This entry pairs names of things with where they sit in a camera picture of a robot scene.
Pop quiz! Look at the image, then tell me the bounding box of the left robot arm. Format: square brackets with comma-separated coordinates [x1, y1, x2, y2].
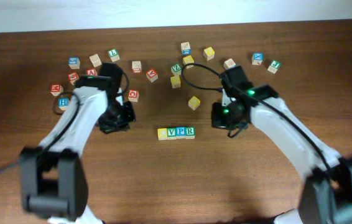
[20, 63, 136, 223]

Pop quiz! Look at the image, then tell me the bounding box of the blue S letter block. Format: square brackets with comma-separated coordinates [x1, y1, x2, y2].
[68, 57, 80, 70]

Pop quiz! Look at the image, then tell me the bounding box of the green Z letter block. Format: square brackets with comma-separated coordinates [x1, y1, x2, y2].
[171, 63, 182, 76]

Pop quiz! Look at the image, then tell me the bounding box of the yellow umbrella picture block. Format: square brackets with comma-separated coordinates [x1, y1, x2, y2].
[188, 96, 201, 110]

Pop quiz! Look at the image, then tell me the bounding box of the red V letter block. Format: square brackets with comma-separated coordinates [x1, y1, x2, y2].
[146, 68, 159, 83]

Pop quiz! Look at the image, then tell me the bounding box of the red 9 number block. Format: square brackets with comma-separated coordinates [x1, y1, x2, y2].
[67, 72, 80, 86]

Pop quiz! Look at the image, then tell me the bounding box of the red A letter block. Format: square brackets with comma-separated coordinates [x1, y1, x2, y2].
[86, 68, 98, 76]

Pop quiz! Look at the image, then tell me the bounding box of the blue D letter block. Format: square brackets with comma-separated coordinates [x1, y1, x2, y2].
[223, 58, 236, 70]

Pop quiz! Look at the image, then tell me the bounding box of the blue P letter block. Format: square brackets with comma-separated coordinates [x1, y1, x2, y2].
[176, 127, 186, 139]

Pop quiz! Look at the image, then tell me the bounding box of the yellow top middle block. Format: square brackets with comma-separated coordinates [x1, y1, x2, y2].
[183, 55, 195, 69]

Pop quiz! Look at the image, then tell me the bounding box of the yellow top far block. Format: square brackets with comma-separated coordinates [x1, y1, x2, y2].
[203, 47, 215, 60]

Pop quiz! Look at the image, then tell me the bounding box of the plain wooden block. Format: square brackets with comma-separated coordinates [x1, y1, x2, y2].
[90, 54, 102, 68]

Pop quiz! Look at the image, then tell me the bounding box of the upper blue H block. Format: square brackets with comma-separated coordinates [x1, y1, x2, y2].
[58, 98, 69, 111]

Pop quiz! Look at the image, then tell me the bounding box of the red O letter block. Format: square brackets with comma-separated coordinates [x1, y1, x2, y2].
[127, 90, 139, 103]

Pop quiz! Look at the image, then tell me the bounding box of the blue X letter block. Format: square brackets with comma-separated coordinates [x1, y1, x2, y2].
[251, 52, 264, 65]

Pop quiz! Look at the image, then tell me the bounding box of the green V letter block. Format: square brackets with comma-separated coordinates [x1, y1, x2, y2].
[167, 128, 177, 140]

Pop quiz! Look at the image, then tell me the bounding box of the green J letter block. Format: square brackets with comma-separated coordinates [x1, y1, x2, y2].
[267, 60, 281, 74]

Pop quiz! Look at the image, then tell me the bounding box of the yellow top bug block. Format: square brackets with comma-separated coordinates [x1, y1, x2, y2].
[170, 75, 181, 88]

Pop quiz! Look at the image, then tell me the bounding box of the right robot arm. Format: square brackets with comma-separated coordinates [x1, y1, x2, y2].
[211, 66, 352, 223]

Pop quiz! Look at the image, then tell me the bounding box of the yellow C letter block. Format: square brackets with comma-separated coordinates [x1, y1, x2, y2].
[157, 128, 168, 141]

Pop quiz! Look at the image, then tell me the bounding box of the green R letter block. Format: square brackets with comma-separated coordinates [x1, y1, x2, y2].
[185, 127, 196, 139]

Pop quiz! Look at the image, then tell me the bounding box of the blue side far block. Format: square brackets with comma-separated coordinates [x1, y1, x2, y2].
[180, 42, 191, 55]

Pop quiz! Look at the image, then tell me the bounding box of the green L letter block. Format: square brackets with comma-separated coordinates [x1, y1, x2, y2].
[108, 49, 120, 62]

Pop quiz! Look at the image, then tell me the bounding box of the red M letter block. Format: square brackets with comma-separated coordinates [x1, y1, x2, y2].
[50, 84, 63, 96]

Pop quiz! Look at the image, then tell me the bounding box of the red I side block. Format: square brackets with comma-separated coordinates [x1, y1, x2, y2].
[132, 61, 142, 73]

